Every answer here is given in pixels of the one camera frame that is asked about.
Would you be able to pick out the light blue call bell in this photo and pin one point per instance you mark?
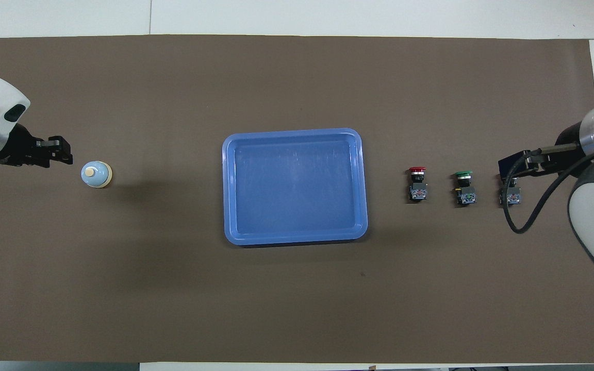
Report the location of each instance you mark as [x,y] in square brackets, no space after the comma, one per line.
[95,175]

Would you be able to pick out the red push button switch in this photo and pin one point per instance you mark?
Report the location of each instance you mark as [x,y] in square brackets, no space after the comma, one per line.
[417,191]

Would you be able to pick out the brown table mat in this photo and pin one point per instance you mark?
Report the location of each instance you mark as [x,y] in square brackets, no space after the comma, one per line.
[297,299]

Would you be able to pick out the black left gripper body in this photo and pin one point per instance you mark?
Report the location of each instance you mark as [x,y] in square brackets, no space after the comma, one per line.
[16,149]

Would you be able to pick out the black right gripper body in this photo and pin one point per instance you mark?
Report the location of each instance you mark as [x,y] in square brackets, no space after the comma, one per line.
[516,164]

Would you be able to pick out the yellow push button switch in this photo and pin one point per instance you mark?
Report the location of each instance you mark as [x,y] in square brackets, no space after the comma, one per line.
[511,197]

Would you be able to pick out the blue plastic tray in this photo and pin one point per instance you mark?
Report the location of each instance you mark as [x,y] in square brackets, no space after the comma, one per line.
[294,185]

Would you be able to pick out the green push button switch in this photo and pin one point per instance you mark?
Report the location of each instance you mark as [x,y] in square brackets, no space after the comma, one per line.
[465,195]

